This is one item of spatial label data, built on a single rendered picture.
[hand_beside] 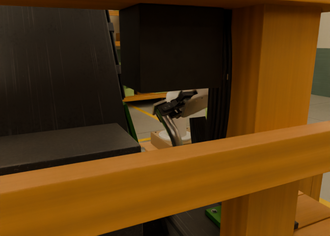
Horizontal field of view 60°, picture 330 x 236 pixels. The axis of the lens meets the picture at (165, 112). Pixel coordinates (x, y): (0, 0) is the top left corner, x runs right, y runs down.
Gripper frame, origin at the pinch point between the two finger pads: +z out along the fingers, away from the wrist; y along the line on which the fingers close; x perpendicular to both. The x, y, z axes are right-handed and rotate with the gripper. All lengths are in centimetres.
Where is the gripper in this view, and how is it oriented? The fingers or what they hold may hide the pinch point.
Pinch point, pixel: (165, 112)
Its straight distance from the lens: 81.8
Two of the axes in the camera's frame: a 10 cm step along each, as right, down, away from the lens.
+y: 1.2, -5.0, -8.6
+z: -8.8, 3.5, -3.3
